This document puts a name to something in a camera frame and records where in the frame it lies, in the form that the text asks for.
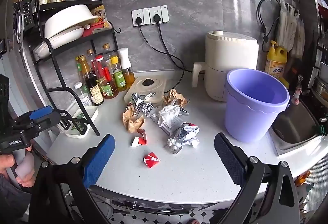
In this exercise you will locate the person's left hand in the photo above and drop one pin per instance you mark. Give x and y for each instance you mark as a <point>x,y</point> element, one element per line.
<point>6,165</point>

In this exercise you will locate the aluminium foil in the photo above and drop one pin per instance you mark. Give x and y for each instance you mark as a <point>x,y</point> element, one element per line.
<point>139,106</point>

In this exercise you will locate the clear gold cap bottle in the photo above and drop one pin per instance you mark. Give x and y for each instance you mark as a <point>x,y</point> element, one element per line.
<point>107,49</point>
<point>90,53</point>

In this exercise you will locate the white wall socket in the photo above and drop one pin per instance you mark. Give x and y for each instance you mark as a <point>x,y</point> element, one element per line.
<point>146,15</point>
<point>164,13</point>

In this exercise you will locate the yellow sponge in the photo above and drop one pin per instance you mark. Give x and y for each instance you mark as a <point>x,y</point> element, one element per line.
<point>285,83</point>

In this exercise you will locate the green label yellow cap bottle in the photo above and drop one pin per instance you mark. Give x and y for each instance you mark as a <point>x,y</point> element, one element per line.
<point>119,80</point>

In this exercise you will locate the white air fryer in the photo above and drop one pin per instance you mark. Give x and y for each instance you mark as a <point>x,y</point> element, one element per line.
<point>225,52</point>

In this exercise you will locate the purple plastic bucket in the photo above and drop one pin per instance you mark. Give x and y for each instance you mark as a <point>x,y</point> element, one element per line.
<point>246,121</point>

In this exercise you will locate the faucet with pink filter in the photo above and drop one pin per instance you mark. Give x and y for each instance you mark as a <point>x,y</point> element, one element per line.
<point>298,90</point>

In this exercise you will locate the white shallow dish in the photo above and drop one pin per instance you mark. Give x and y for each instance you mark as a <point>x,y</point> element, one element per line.
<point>41,51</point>

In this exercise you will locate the person's left forearm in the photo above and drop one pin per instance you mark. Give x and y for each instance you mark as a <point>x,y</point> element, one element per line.
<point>10,195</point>

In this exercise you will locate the white plate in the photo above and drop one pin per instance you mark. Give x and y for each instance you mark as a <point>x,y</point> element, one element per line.
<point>66,35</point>

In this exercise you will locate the beige induction cooker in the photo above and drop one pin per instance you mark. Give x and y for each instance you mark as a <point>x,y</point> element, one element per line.
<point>155,85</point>

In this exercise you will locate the red white carton piece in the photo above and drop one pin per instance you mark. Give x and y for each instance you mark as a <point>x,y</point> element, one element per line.
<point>138,141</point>
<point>151,160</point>

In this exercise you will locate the black metal shelf rack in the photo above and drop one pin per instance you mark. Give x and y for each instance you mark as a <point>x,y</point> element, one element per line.
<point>71,4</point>

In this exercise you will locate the yellow detergent bottle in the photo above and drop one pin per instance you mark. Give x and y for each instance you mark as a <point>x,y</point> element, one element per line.
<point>276,65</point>

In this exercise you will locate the black dish rack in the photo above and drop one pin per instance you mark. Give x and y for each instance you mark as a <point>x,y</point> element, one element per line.
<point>323,47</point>

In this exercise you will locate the stacked steel pots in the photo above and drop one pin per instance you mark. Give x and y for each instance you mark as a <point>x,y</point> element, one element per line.
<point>321,88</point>

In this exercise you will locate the yellow snack packet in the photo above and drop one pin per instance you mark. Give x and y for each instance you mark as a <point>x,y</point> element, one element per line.
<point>101,15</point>

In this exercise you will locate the red label oil bottle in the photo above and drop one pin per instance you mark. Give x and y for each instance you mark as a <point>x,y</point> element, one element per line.
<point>106,77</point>

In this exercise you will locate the brown paper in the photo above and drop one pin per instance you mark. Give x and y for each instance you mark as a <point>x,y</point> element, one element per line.
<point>174,97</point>
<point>130,121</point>

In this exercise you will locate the black perforated utensil holder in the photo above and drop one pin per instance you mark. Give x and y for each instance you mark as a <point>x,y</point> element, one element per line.
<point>27,13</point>

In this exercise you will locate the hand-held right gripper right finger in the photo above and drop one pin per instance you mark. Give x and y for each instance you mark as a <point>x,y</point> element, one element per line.
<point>229,160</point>

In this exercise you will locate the grey white packet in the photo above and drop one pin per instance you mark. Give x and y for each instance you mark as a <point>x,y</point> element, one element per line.
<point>173,128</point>

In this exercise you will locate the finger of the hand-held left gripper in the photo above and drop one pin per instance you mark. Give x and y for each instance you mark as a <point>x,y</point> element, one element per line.
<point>48,120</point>
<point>41,113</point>

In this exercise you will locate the steel kitchen sink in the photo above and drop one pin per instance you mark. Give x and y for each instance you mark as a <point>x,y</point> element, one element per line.
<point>294,124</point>

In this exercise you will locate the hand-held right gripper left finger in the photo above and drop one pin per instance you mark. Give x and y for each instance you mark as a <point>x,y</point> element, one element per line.
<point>102,160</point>

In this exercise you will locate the orange toy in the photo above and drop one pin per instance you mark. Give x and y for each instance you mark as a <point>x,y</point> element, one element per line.
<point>303,177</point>

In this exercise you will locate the white paper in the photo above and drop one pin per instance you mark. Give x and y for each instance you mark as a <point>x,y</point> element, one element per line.
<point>167,115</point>

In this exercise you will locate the blue white wrapper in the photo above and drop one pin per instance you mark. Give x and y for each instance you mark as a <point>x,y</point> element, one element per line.
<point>188,134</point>

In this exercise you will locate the small white cap bottle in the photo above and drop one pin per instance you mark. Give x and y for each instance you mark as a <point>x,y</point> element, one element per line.
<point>83,97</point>

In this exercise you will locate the red plastic box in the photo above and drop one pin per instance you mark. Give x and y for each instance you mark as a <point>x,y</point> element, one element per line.
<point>93,30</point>

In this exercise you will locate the hanging clear plastic bag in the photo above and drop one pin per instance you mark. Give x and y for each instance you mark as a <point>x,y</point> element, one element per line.
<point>287,26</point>
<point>299,39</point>

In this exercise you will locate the white rectangular dish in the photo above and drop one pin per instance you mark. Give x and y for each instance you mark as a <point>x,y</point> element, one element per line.
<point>91,113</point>

